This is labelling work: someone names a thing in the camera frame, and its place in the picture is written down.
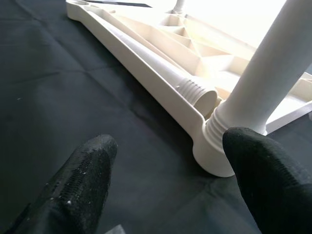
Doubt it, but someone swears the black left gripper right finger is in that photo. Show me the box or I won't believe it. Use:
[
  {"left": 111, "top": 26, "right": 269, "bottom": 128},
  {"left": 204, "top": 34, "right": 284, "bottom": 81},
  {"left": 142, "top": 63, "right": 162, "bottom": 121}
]
[{"left": 223, "top": 126, "right": 312, "bottom": 234}]

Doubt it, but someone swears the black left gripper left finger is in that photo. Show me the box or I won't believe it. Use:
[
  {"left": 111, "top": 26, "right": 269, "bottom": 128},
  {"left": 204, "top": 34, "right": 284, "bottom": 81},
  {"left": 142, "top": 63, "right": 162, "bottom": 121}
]
[{"left": 4, "top": 134, "right": 119, "bottom": 234}]

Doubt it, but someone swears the white plastic table leg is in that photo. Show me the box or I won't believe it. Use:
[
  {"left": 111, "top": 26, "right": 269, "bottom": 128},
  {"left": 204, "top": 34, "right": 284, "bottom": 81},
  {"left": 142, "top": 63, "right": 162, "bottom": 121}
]
[
  {"left": 203, "top": 0, "right": 312, "bottom": 153},
  {"left": 170, "top": 0, "right": 189, "bottom": 16},
  {"left": 104, "top": 21, "right": 218, "bottom": 115}
]

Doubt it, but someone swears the black tablecloth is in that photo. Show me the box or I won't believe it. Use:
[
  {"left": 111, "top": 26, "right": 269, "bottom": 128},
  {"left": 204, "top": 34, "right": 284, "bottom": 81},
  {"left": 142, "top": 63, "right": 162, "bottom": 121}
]
[{"left": 0, "top": 0, "right": 312, "bottom": 234}]

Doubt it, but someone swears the white plastic table top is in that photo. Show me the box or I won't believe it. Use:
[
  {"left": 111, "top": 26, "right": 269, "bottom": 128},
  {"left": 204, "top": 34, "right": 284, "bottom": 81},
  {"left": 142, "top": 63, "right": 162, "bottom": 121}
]
[{"left": 65, "top": 0, "right": 312, "bottom": 177}]

